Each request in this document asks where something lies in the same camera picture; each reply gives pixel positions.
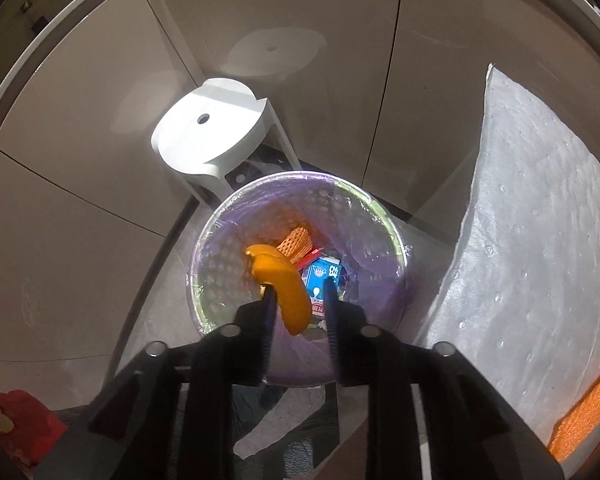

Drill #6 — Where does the round metal trash bin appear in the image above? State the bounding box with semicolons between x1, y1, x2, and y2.
187;170;412;387

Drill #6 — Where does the orange foam net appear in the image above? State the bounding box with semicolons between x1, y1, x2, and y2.
252;210;315;267
547;356;600;464

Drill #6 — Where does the white round stool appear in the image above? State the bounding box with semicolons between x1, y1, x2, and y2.
151;77;302;207

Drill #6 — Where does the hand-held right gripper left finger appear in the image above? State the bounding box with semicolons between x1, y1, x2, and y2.
34;286;281;480

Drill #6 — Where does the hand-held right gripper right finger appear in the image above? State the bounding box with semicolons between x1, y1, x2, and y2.
324;279;567;480

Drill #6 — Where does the blue milk carton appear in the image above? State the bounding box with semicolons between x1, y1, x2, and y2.
302;256;342;307

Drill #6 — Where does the grey padded mat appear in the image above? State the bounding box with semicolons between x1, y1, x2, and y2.
412;62;600;477

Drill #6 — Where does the pink printed cloth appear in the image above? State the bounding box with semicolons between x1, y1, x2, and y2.
0;389;68;468

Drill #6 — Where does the red snack wrapper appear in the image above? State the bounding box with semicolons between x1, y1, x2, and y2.
291;246;325;267

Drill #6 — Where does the dark cloth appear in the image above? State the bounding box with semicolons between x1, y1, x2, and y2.
230;387;342;480

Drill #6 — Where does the purple bin liner bag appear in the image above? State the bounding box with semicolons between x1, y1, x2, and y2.
192;176;406;385

